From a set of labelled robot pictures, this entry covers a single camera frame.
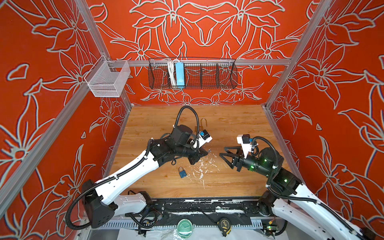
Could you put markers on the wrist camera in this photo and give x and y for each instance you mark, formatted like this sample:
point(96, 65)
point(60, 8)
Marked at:
point(246, 143)
point(202, 138)

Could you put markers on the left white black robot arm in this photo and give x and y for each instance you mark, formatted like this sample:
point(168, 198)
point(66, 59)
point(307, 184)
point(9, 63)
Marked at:
point(103, 199)

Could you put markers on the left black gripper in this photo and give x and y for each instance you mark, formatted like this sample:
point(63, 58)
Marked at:
point(198, 153)

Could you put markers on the white mesh basket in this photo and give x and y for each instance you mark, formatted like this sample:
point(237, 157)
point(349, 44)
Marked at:
point(107, 79)

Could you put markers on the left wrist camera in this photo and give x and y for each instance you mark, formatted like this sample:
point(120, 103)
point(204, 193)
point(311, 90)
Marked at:
point(202, 138)

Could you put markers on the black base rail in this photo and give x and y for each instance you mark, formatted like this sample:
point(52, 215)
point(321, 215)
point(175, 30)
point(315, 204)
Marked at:
point(247, 206)

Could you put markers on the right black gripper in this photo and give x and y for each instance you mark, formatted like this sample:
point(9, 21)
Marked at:
point(239, 162)

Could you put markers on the light blue box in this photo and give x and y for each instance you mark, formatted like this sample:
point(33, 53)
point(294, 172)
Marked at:
point(180, 74)

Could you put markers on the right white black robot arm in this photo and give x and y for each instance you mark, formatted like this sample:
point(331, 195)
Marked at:
point(287, 196)

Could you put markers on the black wire basket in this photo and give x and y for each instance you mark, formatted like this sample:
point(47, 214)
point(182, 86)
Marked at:
point(200, 73)

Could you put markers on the green tape roll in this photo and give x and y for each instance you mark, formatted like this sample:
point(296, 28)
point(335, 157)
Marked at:
point(185, 228)

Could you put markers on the brass padlock long shackle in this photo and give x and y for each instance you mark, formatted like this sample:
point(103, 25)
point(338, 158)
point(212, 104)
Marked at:
point(203, 124)

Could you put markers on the blue padlock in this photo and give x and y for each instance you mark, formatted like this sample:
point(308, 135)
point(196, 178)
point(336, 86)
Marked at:
point(182, 172)

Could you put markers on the black yellow tape measure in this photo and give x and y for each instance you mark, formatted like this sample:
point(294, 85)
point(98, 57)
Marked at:
point(225, 226)

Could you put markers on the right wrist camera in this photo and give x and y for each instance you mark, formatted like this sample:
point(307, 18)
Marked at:
point(246, 143)

